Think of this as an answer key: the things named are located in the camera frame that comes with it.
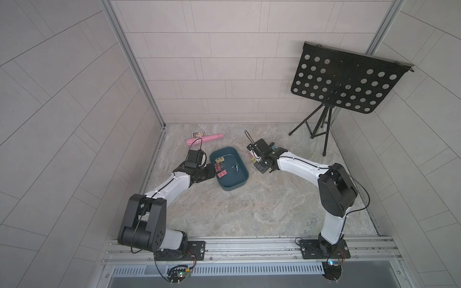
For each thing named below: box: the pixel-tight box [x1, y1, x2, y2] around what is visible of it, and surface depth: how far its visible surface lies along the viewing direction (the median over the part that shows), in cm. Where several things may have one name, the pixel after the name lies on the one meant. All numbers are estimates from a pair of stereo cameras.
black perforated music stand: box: [288, 41, 415, 157], surface depth 78 cm
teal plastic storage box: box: [209, 146, 250, 191], surface depth 96 cm
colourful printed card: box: [192, 130, 208, 139], surface depth 111 cm
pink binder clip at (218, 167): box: [214, 162, 222, 173], surface depth 96 cm
